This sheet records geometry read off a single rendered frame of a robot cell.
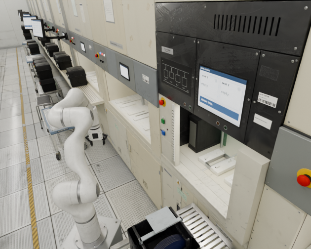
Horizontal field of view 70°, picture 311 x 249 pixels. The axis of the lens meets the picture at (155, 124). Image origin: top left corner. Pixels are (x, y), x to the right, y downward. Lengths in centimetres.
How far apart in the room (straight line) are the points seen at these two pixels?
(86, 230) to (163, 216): 48
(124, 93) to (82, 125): 185
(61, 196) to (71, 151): 23
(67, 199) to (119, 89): 194
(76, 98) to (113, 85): 163
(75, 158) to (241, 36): 92
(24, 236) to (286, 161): 244
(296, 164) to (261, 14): 53
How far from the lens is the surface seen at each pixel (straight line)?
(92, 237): 146
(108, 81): 284
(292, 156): 92
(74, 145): 118
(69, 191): 121
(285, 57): 85
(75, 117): 117
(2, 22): 1443
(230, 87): 101
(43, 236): 267
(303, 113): 86
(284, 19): 85
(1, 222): 303
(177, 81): 131
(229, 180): 159
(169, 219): 112
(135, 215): 252
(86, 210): 131
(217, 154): 179
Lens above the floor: 198
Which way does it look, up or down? 30 degrees down
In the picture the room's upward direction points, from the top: 3 degrees counter-clockwise
